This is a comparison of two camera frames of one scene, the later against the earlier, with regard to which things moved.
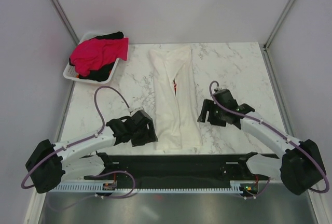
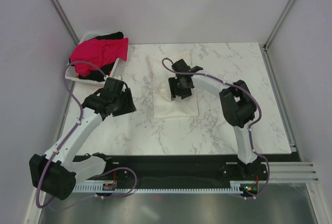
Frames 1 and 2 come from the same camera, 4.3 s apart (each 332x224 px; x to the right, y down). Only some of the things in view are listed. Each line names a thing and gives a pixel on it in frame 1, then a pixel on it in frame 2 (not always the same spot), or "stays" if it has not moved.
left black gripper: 151,137 to 129,107
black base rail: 175,170 stays
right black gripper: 209,105 to 173,82
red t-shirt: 94,54 stays
